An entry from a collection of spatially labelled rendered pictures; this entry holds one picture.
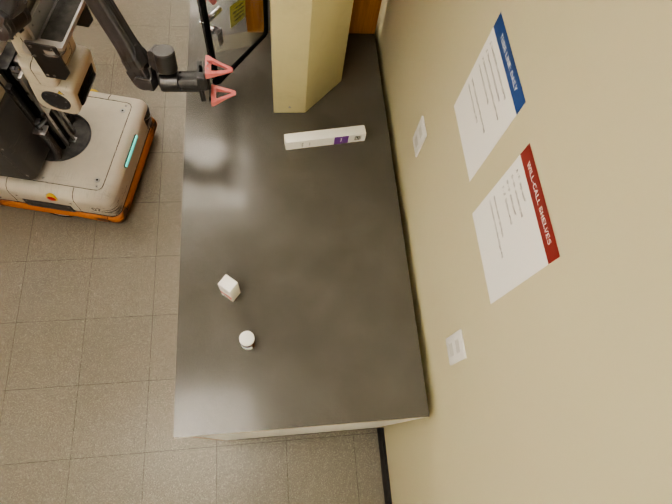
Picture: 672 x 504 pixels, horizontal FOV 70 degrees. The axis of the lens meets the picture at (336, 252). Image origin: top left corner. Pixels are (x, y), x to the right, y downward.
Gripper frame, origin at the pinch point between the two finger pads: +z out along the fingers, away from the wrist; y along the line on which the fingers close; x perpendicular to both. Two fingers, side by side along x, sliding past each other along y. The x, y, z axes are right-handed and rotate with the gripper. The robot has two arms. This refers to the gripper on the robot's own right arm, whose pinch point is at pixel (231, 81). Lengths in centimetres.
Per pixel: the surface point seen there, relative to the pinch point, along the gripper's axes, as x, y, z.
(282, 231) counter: -36.5, -25.7, 13.3
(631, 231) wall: -78, 64, 54
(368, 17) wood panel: 46, -18, 49
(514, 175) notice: -57, 41, 54
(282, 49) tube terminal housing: 9.1, 3.4, 15.1
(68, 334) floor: -43, -120, -86
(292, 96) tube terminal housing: 9.0, -17.3, 18.5
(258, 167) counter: -13.0, -25.8, 6.4
